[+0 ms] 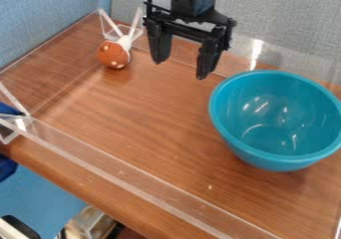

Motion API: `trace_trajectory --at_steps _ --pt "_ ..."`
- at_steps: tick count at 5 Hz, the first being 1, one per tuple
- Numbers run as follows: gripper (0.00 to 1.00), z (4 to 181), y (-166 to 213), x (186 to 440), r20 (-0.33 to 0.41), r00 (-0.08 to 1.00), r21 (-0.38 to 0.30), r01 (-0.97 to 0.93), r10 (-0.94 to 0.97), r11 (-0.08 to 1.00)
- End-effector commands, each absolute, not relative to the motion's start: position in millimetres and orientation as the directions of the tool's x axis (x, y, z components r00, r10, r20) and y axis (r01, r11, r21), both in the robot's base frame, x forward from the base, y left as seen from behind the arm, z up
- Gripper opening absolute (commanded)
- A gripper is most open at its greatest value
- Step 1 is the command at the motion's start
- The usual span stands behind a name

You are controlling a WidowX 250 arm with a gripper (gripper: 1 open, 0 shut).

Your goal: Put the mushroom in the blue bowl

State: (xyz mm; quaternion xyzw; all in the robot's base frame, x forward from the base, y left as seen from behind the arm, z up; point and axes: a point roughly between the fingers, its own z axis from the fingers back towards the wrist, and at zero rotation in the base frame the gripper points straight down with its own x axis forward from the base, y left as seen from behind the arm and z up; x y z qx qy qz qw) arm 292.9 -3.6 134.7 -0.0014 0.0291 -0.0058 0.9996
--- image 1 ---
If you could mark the clear acrylic corner bracket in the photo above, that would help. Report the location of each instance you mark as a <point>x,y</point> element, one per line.
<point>15,118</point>
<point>121,33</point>

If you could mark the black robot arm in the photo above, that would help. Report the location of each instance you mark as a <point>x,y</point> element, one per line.
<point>192,7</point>

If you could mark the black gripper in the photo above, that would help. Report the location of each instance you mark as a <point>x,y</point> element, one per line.
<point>209,28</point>

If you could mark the clear acrylic back barrier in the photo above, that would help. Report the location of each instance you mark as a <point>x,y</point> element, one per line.
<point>303,46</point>

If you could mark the clear acrylic corner bracket back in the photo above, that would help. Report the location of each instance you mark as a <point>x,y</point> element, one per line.
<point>121,33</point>

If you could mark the blue plastic bowl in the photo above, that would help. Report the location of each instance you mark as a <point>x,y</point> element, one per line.
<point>277,118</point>

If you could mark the clear acrylic barrier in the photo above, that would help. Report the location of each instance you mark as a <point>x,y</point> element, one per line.
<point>194,211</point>
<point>303,46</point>

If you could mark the clear acrylic corner bracket front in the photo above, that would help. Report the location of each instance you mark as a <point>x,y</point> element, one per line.
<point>15,118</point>

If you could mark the black and white object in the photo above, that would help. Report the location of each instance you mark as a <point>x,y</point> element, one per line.
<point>15,229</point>

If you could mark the grey metal frame below table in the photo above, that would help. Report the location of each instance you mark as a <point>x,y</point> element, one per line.
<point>92,224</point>

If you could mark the brown toy mushroom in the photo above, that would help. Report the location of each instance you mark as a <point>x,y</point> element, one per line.
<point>114,53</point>

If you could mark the clear acrylic front barrier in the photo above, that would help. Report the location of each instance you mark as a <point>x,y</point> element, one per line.
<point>194,211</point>

